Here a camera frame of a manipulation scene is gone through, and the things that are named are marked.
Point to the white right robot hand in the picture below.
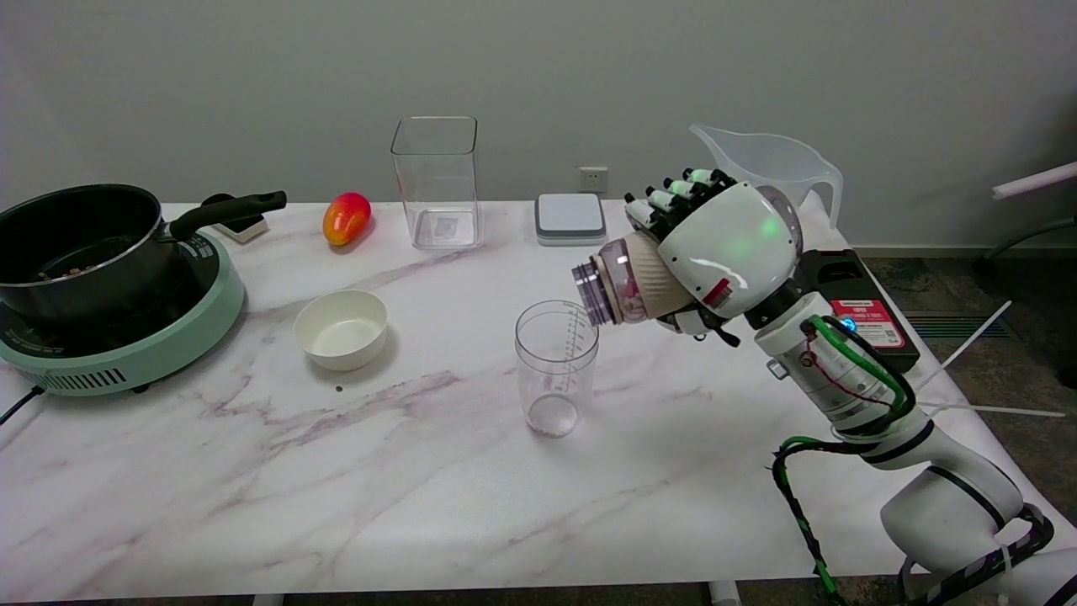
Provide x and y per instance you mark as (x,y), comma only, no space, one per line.
(732,244)

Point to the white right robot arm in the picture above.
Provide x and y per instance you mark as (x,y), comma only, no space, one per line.
(951,497)

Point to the round transparent measuring cup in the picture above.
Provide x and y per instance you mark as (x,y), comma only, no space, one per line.
(556,370)

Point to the transparent plastic pitcher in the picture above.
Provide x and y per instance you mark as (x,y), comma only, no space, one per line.
(791,164)

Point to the grey white kitchen scale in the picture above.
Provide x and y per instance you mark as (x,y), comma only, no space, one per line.
(570,217)

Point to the black box with red label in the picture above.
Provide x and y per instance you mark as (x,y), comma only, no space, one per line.
(875,324)

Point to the floor vent grille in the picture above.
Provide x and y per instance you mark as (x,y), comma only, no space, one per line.
(942,326)

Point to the grey curved metal leg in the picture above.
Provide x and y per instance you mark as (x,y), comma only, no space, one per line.
(1031,232)

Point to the tall square transparent container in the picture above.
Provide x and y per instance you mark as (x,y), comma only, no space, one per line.
(436,185)

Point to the white foam tube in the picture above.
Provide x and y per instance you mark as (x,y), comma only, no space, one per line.
(1035,180)

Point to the white table leg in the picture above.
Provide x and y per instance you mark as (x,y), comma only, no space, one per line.
(724,594)
(267,600)

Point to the red yellow mango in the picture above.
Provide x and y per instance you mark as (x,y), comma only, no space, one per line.
(346,218)

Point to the white ceramic bowl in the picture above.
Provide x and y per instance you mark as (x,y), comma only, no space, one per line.
(341,330)

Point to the green induction cooker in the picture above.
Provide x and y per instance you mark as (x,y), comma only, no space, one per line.
(181,328)

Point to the white wall socket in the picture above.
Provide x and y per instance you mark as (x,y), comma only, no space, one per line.
(593,180)

